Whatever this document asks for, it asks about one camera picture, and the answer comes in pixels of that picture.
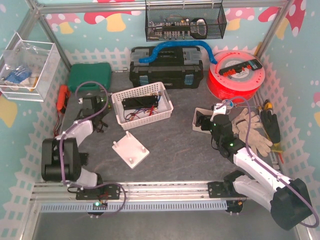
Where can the white plastic perforated basket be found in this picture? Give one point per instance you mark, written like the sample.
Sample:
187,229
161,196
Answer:
129,119

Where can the black battery holder in basket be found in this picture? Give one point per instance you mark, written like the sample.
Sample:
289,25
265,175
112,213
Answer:
140,102

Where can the yellow black screwdriver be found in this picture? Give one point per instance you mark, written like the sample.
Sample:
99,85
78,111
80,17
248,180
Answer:
267,105

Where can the white work glove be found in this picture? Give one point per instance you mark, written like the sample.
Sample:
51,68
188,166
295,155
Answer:
256,141

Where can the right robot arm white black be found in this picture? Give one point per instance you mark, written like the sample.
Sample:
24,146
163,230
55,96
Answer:
287,200

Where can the black wire mesh basket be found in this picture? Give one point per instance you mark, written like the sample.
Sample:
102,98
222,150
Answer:
179,20

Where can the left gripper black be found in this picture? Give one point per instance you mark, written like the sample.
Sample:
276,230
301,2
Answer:
99,120

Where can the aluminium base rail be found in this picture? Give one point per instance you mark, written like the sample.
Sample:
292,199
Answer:
149,191

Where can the blue white glove in box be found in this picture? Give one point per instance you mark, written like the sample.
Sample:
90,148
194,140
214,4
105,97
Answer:
19,76

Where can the red multimeter probe leads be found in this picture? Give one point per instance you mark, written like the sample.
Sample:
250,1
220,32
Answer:
58,124

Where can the clear acrylic wall box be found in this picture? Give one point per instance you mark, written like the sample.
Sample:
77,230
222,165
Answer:
42,58

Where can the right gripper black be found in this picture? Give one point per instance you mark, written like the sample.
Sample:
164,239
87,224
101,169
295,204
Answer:
206,122

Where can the orange multimeter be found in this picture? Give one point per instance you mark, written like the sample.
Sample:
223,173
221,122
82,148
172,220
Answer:
62,100

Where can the white peg base plate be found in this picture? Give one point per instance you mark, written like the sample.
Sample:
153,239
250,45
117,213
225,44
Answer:
131,151

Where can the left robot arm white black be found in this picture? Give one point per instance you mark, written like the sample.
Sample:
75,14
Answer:
61,161

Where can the green plastic tool case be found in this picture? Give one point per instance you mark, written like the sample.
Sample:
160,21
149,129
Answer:
84,72

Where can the white small parts box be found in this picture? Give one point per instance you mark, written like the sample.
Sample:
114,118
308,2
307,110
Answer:
196,122

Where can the grey slotted cable duct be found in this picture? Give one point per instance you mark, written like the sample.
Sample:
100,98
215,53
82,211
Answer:
131,206

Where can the black toolbox with blue latches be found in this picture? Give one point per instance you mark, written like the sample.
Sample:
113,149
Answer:
176,67

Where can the black bracket on floor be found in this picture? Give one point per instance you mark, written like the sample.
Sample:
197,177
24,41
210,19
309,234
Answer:
84,157

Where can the red filament spool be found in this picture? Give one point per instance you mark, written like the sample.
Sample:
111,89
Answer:
237,73

